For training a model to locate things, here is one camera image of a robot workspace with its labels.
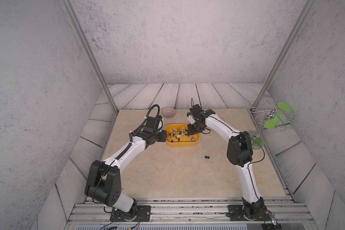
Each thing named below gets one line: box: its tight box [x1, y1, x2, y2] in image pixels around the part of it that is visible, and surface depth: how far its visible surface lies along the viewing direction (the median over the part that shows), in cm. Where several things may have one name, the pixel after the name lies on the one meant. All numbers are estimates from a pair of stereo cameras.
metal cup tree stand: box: [248, 99, 295, 150], surface depth 88 cm
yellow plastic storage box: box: [164, 123, 201, 147], surface depth 104 cm
